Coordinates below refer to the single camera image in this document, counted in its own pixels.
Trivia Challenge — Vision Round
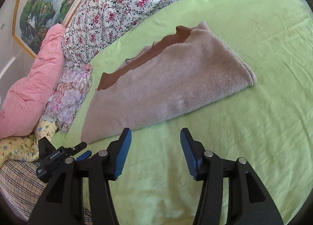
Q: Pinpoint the beige fleece garment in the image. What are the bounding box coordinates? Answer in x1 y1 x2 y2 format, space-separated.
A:
81 22 256 144

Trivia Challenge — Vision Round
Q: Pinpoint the yellow patterned cloth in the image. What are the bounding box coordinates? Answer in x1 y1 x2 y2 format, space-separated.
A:
0 121 58 167

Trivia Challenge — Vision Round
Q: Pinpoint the plaid checked cloth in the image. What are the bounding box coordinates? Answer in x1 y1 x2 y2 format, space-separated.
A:
0 160 94 222

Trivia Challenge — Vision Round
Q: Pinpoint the pink quilted blanket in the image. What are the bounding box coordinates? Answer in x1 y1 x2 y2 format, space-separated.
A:
1 24 65 139

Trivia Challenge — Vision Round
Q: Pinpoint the pastel floral pillow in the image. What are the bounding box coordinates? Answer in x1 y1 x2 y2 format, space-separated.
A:
41 61 92 132

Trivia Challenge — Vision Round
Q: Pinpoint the green bed sheet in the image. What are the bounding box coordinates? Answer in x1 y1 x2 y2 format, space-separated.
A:
50 0 313 225

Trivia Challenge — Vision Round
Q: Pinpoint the framed landscape painting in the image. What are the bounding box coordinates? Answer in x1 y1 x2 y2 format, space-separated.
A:
12 0 82 58

